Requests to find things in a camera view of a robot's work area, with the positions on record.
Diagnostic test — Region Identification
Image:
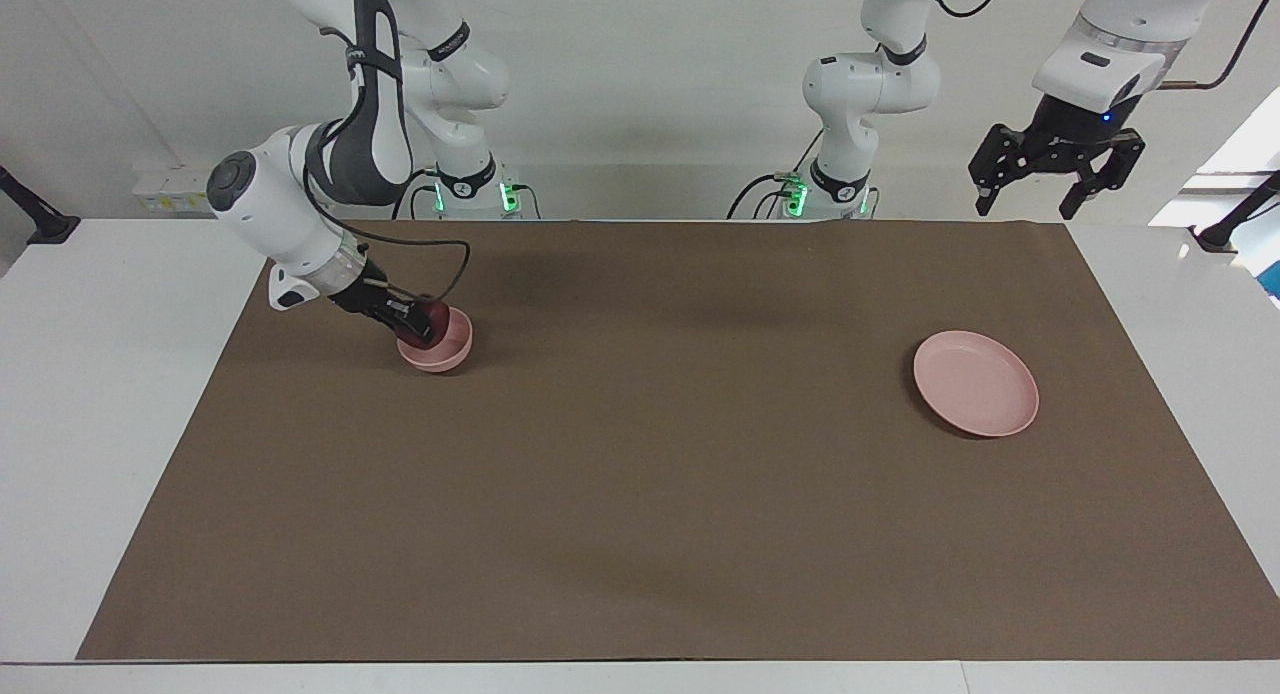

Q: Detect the pink bowl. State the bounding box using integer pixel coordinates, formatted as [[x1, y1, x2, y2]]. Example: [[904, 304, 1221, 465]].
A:
[[397, 306, 474, 374]]

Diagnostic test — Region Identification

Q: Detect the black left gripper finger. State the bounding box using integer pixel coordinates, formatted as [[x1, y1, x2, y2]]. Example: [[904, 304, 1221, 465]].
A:
[[1060, 131, 1146, 220], [968, 124, 1041, 217]]

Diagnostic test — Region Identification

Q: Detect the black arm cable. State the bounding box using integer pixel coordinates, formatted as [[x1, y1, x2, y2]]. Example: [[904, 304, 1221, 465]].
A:
[[933, 0, 1280, 92], [303, 29, 472, 311]]

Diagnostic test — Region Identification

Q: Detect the black right base cable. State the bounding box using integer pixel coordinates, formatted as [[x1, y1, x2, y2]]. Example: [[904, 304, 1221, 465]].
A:
[[391, 168, 542, 221]]

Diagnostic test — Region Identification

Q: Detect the white box with yellow labels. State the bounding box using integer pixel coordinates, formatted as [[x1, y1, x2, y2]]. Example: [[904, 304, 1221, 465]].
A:
[[133, 164, 216, 214]]

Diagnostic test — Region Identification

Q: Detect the black left base cable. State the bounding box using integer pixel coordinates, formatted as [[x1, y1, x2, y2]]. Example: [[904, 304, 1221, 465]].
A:
[[727, 124, 827, 221]]

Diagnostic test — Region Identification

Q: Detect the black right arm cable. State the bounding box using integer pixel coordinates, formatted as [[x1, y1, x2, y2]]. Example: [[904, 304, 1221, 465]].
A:
[[303, 29, 472, 311]]

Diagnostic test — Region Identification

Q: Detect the pink plate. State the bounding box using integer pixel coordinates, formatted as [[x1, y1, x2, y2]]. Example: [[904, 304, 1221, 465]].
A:
[[913, 331, 1040, 438]]

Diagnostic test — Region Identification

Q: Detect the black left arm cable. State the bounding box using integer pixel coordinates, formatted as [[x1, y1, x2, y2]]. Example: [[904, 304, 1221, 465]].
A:
[[933, 0, 1280, 92]]

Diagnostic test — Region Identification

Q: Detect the dark red apple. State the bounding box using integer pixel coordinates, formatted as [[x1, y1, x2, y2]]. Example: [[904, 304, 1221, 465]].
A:
[[404, 300, 452, 350]]

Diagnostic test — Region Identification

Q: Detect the black clamp stand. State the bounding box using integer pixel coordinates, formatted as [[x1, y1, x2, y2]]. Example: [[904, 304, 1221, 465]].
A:
[[0, 166, 81, 246], [1190, 172, 1280, 254]]

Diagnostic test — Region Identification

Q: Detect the black base cable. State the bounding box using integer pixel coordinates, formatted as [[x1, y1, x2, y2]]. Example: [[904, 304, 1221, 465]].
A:
[[391, 168, 542, 221], [727, 124, 827, 221]]

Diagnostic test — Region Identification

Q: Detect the brown table mat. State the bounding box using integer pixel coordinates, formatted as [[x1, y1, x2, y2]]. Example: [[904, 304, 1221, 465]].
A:
[[77, 219, 1280, 662]]

